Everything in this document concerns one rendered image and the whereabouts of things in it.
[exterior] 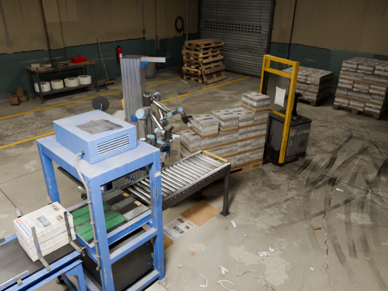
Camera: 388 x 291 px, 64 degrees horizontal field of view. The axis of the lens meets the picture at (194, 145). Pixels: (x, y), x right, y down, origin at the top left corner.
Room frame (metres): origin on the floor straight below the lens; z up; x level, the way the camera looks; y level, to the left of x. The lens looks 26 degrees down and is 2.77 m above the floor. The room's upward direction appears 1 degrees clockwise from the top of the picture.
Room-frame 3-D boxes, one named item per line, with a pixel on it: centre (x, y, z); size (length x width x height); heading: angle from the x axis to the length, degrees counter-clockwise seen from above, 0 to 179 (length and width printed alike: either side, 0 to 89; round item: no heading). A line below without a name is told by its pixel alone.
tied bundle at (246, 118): (4.84, -0.74, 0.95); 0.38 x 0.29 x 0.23; 28
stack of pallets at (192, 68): (11.44, -0.27, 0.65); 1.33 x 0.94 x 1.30; 141
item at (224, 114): (4.69, -0.48, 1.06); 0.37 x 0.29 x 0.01; 28
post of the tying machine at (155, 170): (2.43, 0.35, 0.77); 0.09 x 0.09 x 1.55; 47
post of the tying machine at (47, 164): (2.58, 1.39, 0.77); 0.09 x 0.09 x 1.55; 47
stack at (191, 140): (4.63, -0.37, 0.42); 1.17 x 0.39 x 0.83; 119
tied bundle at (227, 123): (4.69, -0.48, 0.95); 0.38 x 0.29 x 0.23; 28
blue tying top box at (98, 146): (2.51, 0.87, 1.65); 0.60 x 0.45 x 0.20; 47
